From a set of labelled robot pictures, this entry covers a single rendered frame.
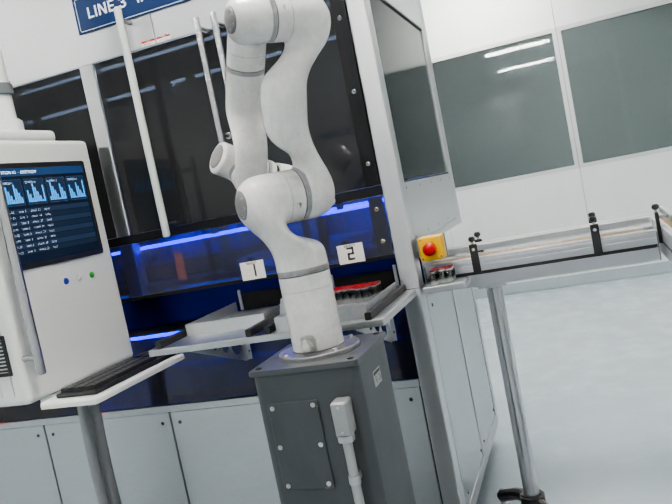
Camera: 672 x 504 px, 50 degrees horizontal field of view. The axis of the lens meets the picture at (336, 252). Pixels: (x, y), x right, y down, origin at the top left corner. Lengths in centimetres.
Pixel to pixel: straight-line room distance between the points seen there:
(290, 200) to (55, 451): 170
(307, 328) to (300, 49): 60
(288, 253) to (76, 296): 97
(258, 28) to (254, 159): 36
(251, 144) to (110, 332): 99
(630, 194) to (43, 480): 523
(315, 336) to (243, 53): 66
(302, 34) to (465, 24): 536
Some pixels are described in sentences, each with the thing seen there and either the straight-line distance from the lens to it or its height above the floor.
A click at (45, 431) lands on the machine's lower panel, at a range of 301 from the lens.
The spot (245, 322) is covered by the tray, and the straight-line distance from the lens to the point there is 212.
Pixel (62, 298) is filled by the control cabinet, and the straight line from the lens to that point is 235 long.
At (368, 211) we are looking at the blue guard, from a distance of 221.
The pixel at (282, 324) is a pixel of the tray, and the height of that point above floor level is 89.
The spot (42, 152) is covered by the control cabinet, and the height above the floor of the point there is 151.
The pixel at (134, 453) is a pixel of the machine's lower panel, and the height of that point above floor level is 44.
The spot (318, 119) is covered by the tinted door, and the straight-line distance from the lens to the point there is 226.
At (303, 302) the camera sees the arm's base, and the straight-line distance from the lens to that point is 162.
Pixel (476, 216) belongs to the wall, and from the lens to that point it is 680.
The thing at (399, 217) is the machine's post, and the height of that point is 110.
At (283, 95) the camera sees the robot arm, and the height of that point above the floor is 143.
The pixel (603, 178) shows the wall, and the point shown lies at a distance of 674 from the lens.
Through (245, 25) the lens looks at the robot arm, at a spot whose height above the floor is 157.
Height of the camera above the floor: 121
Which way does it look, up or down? 4 degrees down
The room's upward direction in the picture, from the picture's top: 11 degrees counter-clockwise
